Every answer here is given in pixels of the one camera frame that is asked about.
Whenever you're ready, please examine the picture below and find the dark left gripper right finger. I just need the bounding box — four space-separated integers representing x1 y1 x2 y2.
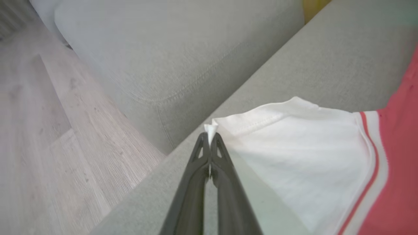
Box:
210 132 264 235

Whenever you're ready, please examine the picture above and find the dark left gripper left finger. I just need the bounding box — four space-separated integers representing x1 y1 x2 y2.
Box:
159 132 211 235

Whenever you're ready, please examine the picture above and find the red white striped jersey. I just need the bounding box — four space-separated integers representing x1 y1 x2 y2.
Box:
204 46 418 235

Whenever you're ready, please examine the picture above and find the grey stitched sofa cushion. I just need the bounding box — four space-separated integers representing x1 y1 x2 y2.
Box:
29 0 306 156

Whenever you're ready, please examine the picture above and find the yellow furniture piece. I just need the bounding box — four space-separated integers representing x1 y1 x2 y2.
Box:
302 0 332 24

